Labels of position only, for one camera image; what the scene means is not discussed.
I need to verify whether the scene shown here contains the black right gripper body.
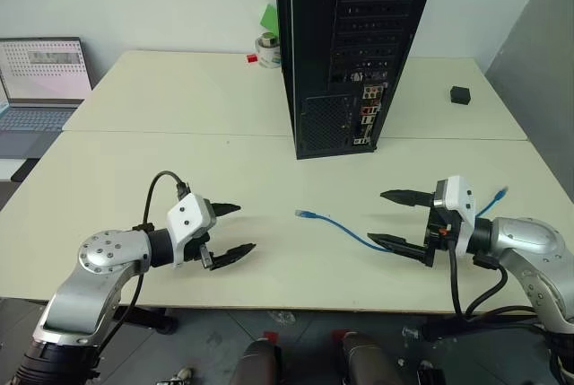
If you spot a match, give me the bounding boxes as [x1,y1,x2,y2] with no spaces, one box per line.
[424,206,462,255]

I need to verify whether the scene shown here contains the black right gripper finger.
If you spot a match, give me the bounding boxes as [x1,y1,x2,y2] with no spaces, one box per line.
[367,232,435,268]
[379,188,436,209]

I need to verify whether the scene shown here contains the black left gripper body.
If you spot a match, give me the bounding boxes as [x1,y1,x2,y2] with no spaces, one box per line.
[182,198,220,272]

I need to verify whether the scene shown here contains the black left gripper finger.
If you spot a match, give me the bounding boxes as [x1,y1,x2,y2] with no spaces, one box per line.
[213,201,242,219]
[209,242,257,273]

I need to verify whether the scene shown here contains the black table foot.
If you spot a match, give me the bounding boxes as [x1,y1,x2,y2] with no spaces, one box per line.
[420,311,542,342]
[114,306,178,335]

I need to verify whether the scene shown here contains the dark rounded shape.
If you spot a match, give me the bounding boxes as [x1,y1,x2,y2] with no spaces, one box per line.
[234,339,285,385]
[338,333,407,385]

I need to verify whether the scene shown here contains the small black box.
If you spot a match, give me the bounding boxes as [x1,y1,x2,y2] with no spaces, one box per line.
[449,85,472,106]

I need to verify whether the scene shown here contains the white tape roll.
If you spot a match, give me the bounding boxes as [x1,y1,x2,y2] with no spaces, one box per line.
[254,32,283,70]

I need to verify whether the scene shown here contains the black computer tower case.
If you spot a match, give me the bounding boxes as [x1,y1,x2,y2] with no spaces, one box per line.
[273,0,443,161]

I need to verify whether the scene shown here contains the grey partition panel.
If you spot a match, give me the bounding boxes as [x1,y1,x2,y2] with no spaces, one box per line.
[485,0,574,205]

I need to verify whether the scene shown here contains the green paper card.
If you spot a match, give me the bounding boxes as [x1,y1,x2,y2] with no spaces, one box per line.
[259,3,280,33]

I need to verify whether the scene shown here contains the grey open laptop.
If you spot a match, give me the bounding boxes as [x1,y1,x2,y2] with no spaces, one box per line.
[0,36,93,159]

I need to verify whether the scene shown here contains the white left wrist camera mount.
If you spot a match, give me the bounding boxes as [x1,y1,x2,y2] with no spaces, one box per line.
[166,193,219,270]

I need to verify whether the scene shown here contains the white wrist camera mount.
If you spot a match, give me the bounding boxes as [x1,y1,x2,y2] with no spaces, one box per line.
[432,175,477,257]
[166,193,219,270]

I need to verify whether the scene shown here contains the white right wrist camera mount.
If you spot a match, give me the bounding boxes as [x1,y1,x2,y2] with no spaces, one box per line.
[432,175,477,257]

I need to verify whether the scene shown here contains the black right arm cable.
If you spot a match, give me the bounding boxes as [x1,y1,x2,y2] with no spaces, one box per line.
[445,234,546,328]

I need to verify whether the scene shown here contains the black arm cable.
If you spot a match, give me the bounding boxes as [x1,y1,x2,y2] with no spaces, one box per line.
[445,234,546,328]
[96,171,192,359]

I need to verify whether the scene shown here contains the blue ethernet cable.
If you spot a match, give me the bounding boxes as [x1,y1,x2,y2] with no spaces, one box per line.
[294,186,510,253]

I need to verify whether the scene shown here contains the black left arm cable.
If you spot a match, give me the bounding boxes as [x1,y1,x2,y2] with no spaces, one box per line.
[96,171,192,359]

